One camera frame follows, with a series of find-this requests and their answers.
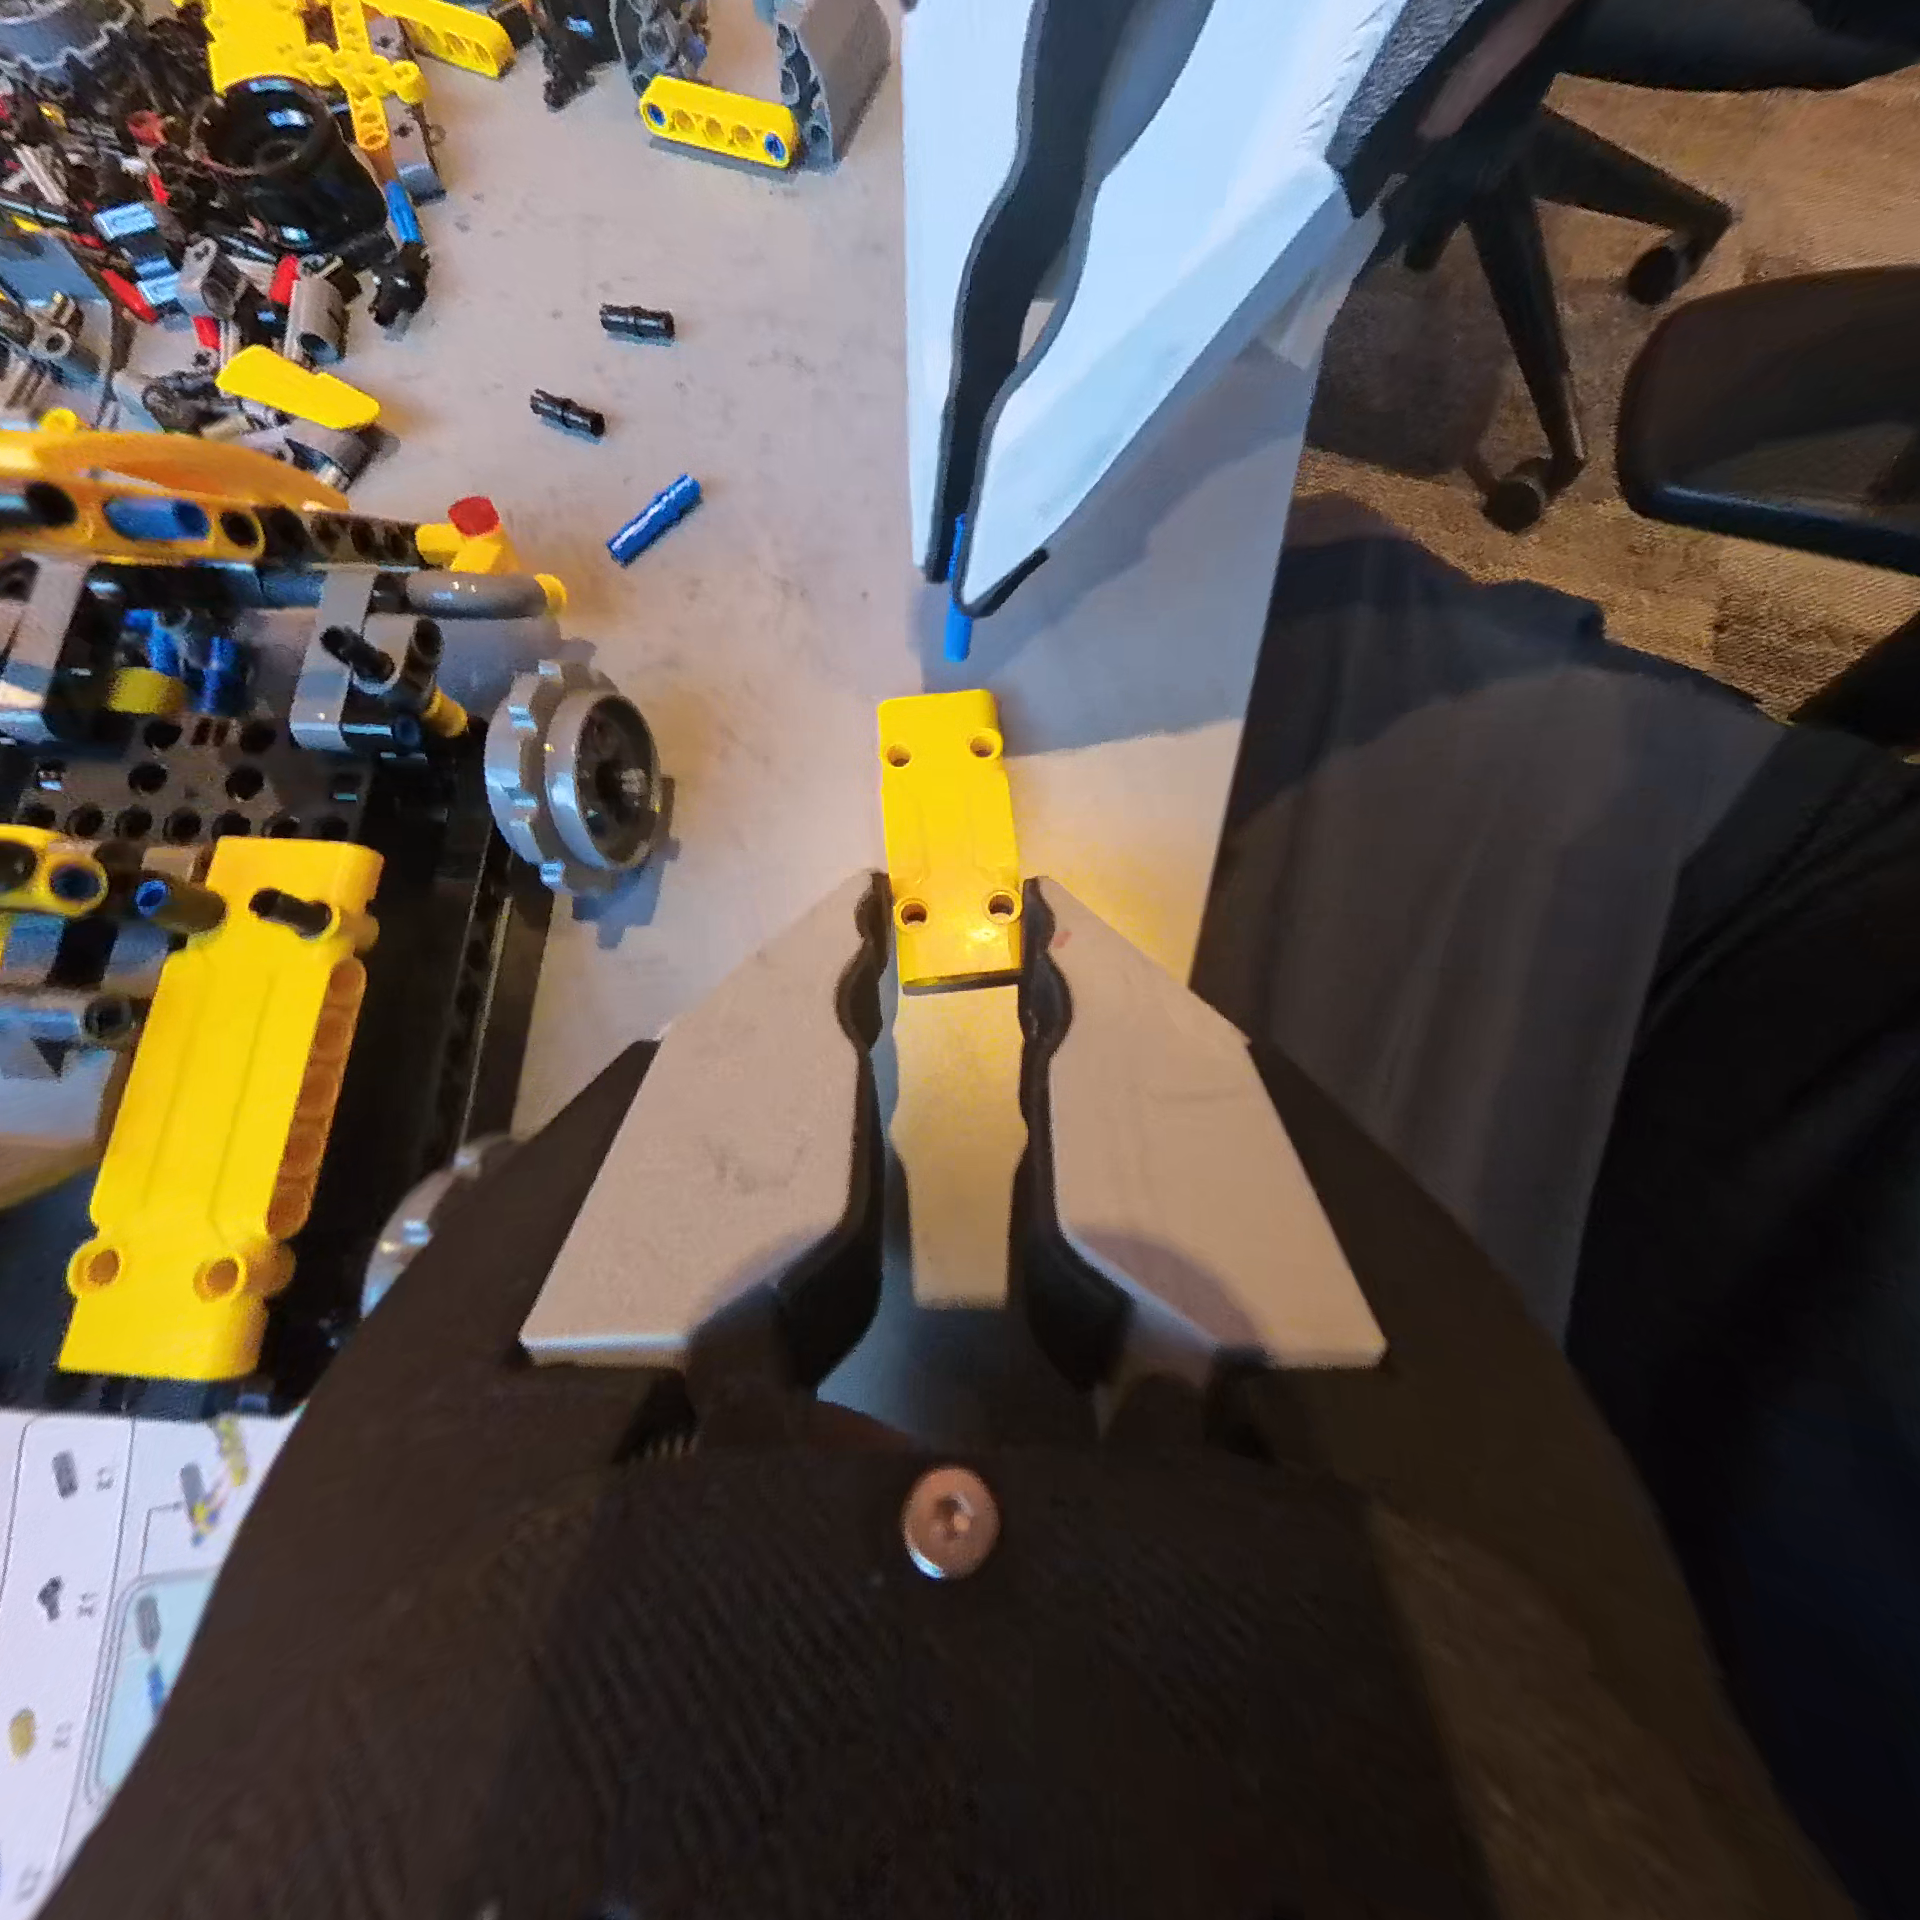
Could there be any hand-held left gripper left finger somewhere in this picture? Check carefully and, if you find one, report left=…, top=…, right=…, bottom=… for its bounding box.
left=521, top=870, right=904, bottom=1392

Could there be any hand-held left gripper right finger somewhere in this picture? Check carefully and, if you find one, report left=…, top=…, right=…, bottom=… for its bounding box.
left=1015, top=875, right=1388, bottom=1396

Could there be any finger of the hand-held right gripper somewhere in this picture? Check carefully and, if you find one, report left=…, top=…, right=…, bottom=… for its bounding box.
left=904, top=0, right=1220, bottom=585
left=953, top=0, right=1415, bottom=620

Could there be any small grey toy connector piece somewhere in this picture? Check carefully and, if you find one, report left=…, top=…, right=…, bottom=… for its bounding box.
left=757, top=0, right=894, bottom=174

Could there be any short yellow toy beam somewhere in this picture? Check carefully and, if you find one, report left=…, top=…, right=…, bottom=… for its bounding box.
left=637, top=73, right=804, bottom=169

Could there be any long yellow holed toy block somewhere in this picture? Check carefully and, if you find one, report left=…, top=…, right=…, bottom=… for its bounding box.
left=874, top=690, right=1030, bottom=996

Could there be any yellow toy vehicle model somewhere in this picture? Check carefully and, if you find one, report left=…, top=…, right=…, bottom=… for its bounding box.
left=0, top=406, right=672, bottom=1422

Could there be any white instruction booklet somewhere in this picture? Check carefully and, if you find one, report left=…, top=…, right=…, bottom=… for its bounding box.
left=0, top=1411, right=300, bottom=1909

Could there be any pile of small toy parts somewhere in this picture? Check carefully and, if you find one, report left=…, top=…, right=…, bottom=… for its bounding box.
left=0, top=0, right=437, bottom=497

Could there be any grey desk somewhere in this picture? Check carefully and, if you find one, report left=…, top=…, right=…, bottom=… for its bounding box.
left=300, top=0, right=1369, bottom=1444

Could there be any black chair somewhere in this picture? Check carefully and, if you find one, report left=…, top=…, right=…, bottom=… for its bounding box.
left=1398, top=0, right=1920, bottom=577

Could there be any black toy wheel rim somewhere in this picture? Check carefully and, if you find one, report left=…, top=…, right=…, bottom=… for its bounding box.
left=205, top=80, right=390, bottom=248

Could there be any yellow curved toy panel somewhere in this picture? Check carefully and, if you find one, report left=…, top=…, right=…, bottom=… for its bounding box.
left=214, top=344, right=389, bottom=436

